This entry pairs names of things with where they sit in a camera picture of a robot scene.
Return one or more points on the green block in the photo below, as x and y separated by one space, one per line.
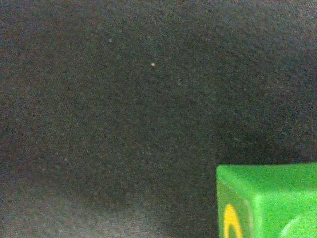
269 201

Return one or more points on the black tablecloth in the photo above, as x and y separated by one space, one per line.
115 114

